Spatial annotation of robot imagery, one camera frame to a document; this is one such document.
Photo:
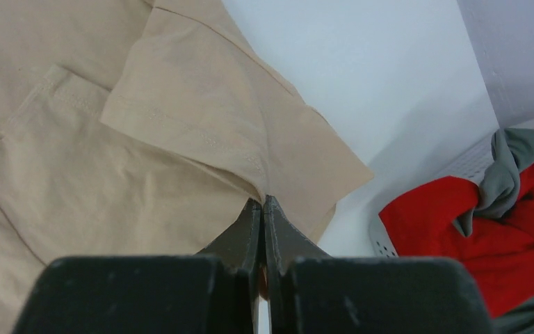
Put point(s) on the grey t shirt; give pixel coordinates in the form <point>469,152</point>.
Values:
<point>512,151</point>

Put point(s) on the red t shirt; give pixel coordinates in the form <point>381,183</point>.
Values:
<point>499,254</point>

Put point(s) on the white plastic laundry basket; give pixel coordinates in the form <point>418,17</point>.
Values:
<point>470,165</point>

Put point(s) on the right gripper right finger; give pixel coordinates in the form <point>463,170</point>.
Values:
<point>310,291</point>

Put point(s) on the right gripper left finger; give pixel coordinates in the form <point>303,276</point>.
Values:
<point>213,291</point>

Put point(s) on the beige t shirt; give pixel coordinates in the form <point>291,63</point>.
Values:
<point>143,127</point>

